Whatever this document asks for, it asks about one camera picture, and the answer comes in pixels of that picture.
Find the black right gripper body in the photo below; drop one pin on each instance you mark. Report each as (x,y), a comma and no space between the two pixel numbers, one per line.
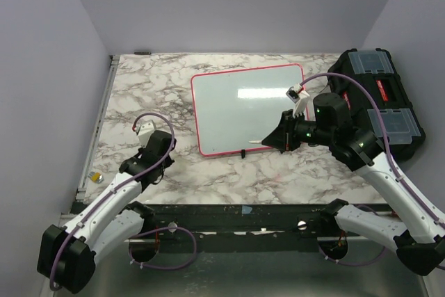
(291,122)

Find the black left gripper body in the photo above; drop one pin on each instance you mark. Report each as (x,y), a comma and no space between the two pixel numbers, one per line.
(167,162)

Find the pink framed whiteboard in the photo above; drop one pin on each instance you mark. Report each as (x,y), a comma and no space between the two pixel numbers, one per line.
(233,107)

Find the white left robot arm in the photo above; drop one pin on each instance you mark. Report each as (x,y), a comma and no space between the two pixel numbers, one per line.
(69,254)

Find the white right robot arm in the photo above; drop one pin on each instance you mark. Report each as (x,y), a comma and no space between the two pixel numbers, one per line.
(417,237)

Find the small yellow connector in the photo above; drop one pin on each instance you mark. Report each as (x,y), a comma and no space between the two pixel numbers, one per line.
(95,177)

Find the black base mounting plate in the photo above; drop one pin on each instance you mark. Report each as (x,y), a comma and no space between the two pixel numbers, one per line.
(225,228)

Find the black toolbox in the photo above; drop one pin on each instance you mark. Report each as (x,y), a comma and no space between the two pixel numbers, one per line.
(375,71)

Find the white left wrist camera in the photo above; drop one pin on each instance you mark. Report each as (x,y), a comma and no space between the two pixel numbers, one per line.
(144,131)

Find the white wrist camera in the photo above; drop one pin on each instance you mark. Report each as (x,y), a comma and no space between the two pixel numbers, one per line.
(300,97)
(144,131)

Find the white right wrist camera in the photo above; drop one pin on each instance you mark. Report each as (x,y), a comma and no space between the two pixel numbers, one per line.
(300,97)

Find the aluminium frame rail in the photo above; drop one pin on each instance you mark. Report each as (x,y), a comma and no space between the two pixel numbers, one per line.
(83,183)

